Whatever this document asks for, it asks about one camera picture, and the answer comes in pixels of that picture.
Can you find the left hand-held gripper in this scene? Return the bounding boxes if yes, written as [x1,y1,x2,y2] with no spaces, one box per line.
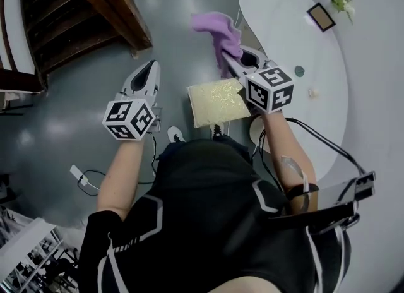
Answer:
[102,59,164,142]

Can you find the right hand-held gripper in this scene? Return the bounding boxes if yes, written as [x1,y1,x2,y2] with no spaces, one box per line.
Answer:
[220,44,295,115]

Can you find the purple cloth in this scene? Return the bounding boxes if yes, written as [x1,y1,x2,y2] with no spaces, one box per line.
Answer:
[191,12,244,78]

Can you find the cream cushioned stool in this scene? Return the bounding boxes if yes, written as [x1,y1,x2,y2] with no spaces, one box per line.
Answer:
[186,76,252,128]

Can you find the person's left forearm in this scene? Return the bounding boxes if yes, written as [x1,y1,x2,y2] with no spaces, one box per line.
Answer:
[96,140,149,220]

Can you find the person's right forearm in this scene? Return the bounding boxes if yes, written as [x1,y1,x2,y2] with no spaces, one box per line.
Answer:
[261,111,317,193]

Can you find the white curved desk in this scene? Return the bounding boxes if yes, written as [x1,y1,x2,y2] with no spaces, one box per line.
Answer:
[238,0,350,181]

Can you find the person's left white shoe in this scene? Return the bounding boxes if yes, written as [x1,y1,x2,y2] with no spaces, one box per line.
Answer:
[167,126,186,143]

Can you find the person's white shoe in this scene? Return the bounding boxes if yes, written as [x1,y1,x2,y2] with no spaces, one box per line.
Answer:
[210,123,227,141]
[167,126,186,143]

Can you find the person's right white shoe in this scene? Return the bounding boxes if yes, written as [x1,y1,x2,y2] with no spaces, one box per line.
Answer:
[210,123,227,141]

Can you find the brown wooden staircase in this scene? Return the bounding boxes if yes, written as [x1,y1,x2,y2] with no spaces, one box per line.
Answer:
[0,0,154,93]

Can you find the white bandage patch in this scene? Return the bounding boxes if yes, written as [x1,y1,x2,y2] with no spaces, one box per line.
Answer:
[280,155,309,191]

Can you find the white power adapter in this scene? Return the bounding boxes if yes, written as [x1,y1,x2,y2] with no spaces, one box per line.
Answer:
[69,164,91,187]

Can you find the black metal stand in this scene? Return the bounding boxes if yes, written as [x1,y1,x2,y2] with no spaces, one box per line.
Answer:
[0,92,34,116]

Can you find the person's black clothing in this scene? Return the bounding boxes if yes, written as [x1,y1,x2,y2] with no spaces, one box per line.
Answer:
[77,138,353,293]

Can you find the white framed mirror panel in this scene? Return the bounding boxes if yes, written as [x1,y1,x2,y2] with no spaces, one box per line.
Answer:
[0,205,80,293]

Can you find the small picture frame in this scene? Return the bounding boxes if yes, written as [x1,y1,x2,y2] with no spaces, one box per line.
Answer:
[306,2,336,33]

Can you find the black floor cable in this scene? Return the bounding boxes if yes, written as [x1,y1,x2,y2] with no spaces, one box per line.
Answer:
[78,133,158,196]

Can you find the black device cable bundle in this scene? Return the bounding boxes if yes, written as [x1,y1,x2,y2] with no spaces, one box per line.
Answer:
[285,117,367,176]

